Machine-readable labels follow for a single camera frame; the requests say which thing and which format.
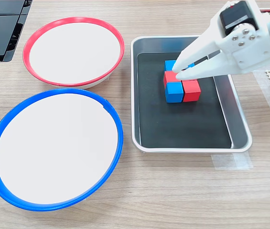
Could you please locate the red cube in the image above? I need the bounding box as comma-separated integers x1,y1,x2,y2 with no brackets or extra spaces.
162,70,183,88
181,80,202,103

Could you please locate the steel tray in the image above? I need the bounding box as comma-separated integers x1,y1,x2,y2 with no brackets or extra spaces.
130,35,253,153

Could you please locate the black tray mat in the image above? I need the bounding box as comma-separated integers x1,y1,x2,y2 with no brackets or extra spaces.
136,52,232,149

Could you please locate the clear tape strip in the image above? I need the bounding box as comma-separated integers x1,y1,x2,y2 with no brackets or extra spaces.
210,152,254,171

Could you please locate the red-rimmed white plate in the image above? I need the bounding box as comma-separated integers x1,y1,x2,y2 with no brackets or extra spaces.
22,16,125,90

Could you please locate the blue-rimmed white plate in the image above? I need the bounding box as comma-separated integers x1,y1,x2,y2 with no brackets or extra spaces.
0,88,124,212

